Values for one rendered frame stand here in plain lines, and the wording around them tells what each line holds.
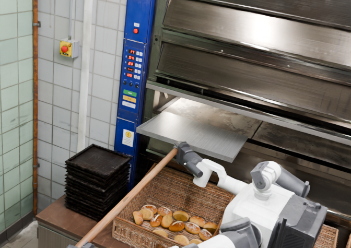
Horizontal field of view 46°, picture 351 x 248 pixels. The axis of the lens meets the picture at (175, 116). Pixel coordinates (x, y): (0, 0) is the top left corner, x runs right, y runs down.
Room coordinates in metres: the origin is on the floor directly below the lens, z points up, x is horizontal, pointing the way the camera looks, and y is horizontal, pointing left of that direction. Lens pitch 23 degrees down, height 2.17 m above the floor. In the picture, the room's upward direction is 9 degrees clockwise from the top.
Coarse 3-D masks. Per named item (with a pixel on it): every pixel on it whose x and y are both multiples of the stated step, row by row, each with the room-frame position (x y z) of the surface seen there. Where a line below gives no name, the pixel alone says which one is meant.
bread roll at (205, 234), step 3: (201, 231) 1.95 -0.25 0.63; (204, 231) 1.94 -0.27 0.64; (207, 231) 1.94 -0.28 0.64; (201, 234) 1.93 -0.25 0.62; (204, 234) 1.92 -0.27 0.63; (207, 234) 1.92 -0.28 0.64; (210, 234) 1.92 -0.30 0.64; (201, 237) 1.92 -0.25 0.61; (204, 237) 1.91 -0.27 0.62; (207, 237) 1.91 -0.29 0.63; (210, 237) 1.91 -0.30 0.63; (204, 240) 1.91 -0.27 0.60
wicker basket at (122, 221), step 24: (168, 168) 2.23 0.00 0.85; (144, 192) 2.16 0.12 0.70; (168, 192) 2.19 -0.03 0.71; (192, 192) 2.14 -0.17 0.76; (216, 192) 2.11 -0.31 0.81; (120, 216) 1.90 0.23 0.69; (192, 216) 2.10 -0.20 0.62; (120, 240) 1.82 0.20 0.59; (144, 240) 1.85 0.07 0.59; (168, 240) 1.72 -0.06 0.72
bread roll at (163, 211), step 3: (159, 207) 2.12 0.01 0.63; (162, 207) 2.11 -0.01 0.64; (165, 207) 2.11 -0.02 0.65; (159, 210) 2.10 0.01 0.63; (162, 210) 2.09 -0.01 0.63; (165, 210) 2.09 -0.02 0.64; (168, 210) 2.09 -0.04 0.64; (159, 213) 2.09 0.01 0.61; (162, 213) 2.08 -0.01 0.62; (165, 213) 2.08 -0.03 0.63; (168, 213) 2.08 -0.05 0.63; (171, 213) 2.09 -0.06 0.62; (162, 216) 2.08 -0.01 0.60; (171, 216) 2.09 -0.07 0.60
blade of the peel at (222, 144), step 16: (144, 128) 2.06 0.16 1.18; (160, 128) 2.09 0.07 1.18; (176, 128) 2.12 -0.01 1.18; (192, 128) 2.15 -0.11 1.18; (208, 128) 2.19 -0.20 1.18; (192, 144) 1.96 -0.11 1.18; (208, 144) 1.99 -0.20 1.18; (224, 144) 2.01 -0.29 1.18; (240, 144) 2.04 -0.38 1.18; (224, 160) 1.84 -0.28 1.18
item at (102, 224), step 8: (176, 152) 1.80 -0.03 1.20; (168, 160) 1.71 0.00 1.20; (160, 168) 1.63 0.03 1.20; (152, 176) 1.55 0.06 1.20; (144, 184) 1.48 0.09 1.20; (136, 192) 1.41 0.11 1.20; (128, 200) 1.35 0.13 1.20; (120, 208) 1.29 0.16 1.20; (112, 216) 1.24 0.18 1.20; (104, 224) 1.19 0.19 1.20; (88, 232) 1.13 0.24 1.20; (96, 232) 1.14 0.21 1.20; (80, 240) 1.09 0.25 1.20; (88, 240) 1.09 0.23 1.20
